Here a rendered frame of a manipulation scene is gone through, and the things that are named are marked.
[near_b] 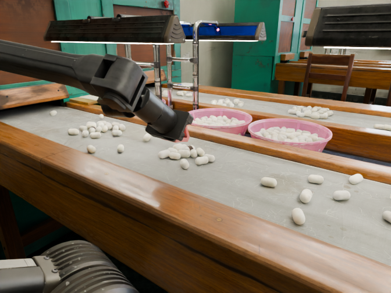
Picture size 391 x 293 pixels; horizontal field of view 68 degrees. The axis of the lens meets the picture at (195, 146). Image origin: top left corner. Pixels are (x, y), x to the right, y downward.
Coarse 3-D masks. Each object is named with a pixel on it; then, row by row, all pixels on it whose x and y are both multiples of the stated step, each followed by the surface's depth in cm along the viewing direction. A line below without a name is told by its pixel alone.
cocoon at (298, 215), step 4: (296, 208) 54; (292, 212) 54; (296, 212) 53; (300, 212) 52; (292, 216) 54; (296, 216) 52; (300, 216) 52; (304, 216) 52; (296, 220) 52; (300, 220) 51; (304, 220) 52
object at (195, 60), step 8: (184, 24) 135; (200, 24) 120; (208, 24) 125; (216, 24) 129; (168, 48) 130; (168, 56) 131; (168, 64) 132; (168, 72) 134; (168, 80) 135; (168, 88) 136; (184, 88) 131; (192, 88) 128; (168, 96) 138; (168, 104) 139
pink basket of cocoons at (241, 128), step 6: (210, 108) 123; (216, 108) 124; (222, 108) 123; (192, 114) 119; (198, 114) 122; (204, 114) 123; (210, 114) 124; (216, 114) 124; (222, 114) 123; (228, 114) 122; (234, 114) 121; (240, 114) 119; (246, 114) 116; (240, 120) 118; (246, 120) 115; (198, 126) 101; (204, 126) 100; (210, 126) 100; (216, 126) 99; (222, 126) 99; (228, 126) 99; (234, 126) 100; (240, 126) 102; (246, 126) 106; (228, 132) 101; (234, 132) 103; (240, 132) 105
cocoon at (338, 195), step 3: (333, 192) 60; (336, 192) 60; (339, 192) 59; (342, 192) 59; (345, 192) 59; (348, 192) 59; (333, 195) 60; (336, 195) 59; (339, 195) 59; (342, 195) 59; (345, 195) 59; (348, 195) 59; (336, 198) 59; (339, 198) 59; (342, 198) 59; (345, 198) 59; (348, 198) 59
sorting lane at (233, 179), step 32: (32, 128) 106; (64, 128) 106; (128, 128) 106; (128, 160) 79; (160, 160) 79; (192, 160) 79; (224, 160) 79; (256, 160) 79; (288, 160) 79; (224, 192) 63; (256, 192) 63; (288, 192) 63; (320, 192) 63; (352, 192) 63; (384, 192) 63; (288, 224) 52; (320, 224) 52; (352, 224) 52; (384, 224) 52; (384, 256) 45
